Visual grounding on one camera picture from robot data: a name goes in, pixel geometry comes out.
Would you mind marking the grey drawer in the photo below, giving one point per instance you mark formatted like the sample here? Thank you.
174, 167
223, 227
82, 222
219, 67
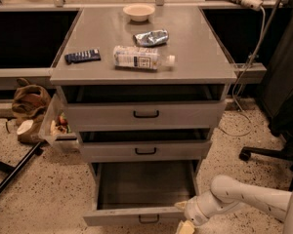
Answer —
141, 107
145, 145
141, 192

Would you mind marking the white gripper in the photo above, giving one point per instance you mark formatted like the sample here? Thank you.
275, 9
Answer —
191, 213

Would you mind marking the grey top drawer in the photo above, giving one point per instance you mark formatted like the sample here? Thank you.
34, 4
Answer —
141, 107

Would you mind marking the clear plastic water bottle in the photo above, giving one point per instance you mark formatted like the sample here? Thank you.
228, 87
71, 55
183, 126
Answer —
141, 58

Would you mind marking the black office chair base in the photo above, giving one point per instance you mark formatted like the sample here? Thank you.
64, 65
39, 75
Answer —
281, 124

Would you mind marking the grey middle drawer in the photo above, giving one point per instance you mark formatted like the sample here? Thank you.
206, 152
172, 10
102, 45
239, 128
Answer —
145, 145

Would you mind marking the black stand leg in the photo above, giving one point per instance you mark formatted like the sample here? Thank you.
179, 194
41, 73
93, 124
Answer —
12, 171

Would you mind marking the white bowl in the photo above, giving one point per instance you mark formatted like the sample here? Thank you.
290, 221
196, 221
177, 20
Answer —
138, 12

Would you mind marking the clear plastic bin with items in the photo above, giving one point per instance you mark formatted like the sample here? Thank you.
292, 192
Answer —
55, 129

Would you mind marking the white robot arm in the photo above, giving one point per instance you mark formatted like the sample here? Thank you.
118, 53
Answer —
226, 195

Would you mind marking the brown paper bag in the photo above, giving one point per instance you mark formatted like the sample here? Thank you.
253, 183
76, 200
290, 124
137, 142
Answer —
29, 106

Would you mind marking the dark blue snack bar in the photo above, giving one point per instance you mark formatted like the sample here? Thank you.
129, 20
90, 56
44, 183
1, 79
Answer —
84, 56

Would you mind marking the grey bottom drawer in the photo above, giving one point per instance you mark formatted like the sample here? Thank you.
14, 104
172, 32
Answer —
141, 192

